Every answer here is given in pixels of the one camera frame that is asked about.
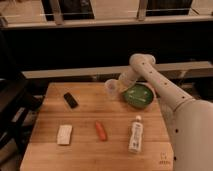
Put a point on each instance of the white squeeze bottle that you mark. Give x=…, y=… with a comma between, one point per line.
x=136, y=135

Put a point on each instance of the green ceramic bowl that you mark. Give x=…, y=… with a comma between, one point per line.
x=138, y=96

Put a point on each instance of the white sponge block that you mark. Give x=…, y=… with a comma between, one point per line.
x=64, y=134

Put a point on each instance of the black rectangular remote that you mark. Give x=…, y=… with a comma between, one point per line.
x=70, y=100

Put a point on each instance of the dark chair at left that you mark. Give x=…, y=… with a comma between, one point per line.
x=15, y=103

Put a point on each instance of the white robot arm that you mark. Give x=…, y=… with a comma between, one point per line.
x=193, y=147

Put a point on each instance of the orange carrot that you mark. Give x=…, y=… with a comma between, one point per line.
x=100, y=131

